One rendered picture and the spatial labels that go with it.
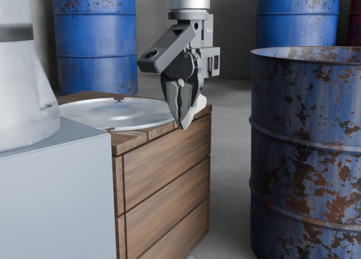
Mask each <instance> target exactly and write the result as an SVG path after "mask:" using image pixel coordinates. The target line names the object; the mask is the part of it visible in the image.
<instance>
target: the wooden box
mask: <svg viewBox="0 0 361 259"><path fill-rule="evenodd" d="M100 98H114V100H118V101H117V102H121V101H120V100H124V98H146V99H155V100H161V101H165V99H161V98H151V97H142V96H132V95H123V94H117V93H108V92H98V91H89V90H87V91H82V92H78V93H73V94H69V95H65V96H60V97H56V100H57V102H58V105H63V104H66V103H71V102H77V101H81V100H89V99H100ZM211 111H212V104H206V106H205V107H204V108H203V109H202V110H200V111H199V112H197V113H196V114H195V115H194V117H193V119H192V121H191V123H190V125H189V126H188V128H187V129H185V130H183V129H180V128H179V127H178V125H177V123H176V121H175V120H173V121H171V122H169V123H166V124H163V125H159V126H155V127H150V128H144V129H136V130H130V131H116V132H111V130H113V129H115V128H105V129H104V130H106V131H107V132H108V133H109V134H111V151H112V174H113V197H114V220H115V243H116V256H117V259H185V258H186V257H187V255H188V254H189V253H190V252H191V251H192V250H193V249H194V248H195V247H196V246H197V245H198V243H199V242H200V241H201V240H202V239H203V238H204V237H205V236H206V235H207V233H208V232H209V225H210V195H209V194H210V172H211V156H210V155H209V154H210V153H211V120H212V113H209V112H211Z"/></svg>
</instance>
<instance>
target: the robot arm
mask: <svg viewBox="0 0 361 259"><path fill-rule="evenodd" d="M209 9H210V0H168V10H171V12H168V19H171V20H177V25H172V26H171V27H170V28H169V29H168V30H167V31H166V32H165V33H164V34H163V35H162V36H161V37H160V38H159V39H158V40H157V41H156V42H155V43H154V44H153V45H152V46H151V47H150V48H149V49H148V50H147V51H146V52H145V53H144V54H143V55H142V56H141V57H140V58H139V59H138V60H137V61H136V63H137V65H138V67H139V69H140V71H141V72H143V73H154V74H161V87H162V91H163V94H164V98H165V101H166V102H167V103H168V107H169V109H170V112H171V114H172V116H173V118H174V119H175V121H176V123H177V125H178V127H179V128H180V129H181V130H185V129H187V128H188V126H189V125H190V123H191V121H192V119H193V117H194V115H195V114H196V113H197V112H199V111H200V110H202V109H203V108H204V107H205V106H206V97H204V96H203V95H201V94H200V93H201V91H202V89H203V85H204V78H208V77H209V76H216V75H219V69H220V47H213V14H208V12H206V10H209ZM215 55H217V56H218V59H217V69H214V56H215ZM179 78H182V79H183V80H182V79H179ZM184 82H185V83H186V82H187V84H186V85H184ZM60 127H61V124H60V111H59V105H58V102H57V100H56V98H55V95H54V93H53V91H52V88H51V86H50V83H49V81H48V79H47V76H46V74H45V72H44V69H43V67H42V65H41V62H40V60H39V58H38V55H37V53H36V50H35V44H34V35H33V22H32V10H31V0H0V152H5V151H8V150H13V149H17V148H21V147H25V146H28V145H32V144H34V143H37V142H40V141H42V140H45V139H47V138H49V137H51V136H52V135H54V134H55V133H57V132H58V131H59V129H60Z"/></svg>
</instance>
